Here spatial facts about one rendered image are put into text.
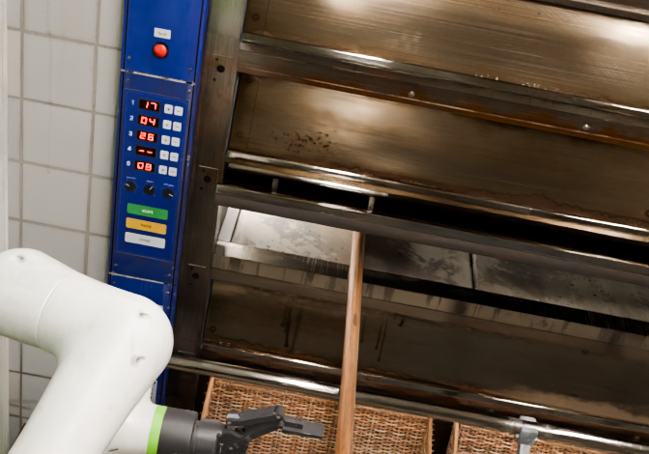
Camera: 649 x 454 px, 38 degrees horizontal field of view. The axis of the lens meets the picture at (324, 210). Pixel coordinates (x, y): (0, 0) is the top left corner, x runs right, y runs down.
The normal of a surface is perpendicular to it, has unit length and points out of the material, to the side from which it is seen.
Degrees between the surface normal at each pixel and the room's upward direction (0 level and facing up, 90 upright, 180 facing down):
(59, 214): 90
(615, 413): 70
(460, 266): 0
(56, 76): 90
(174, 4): 90
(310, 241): 0
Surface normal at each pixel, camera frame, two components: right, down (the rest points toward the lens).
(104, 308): -0.11, -0.68
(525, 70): -0.02, 0.18
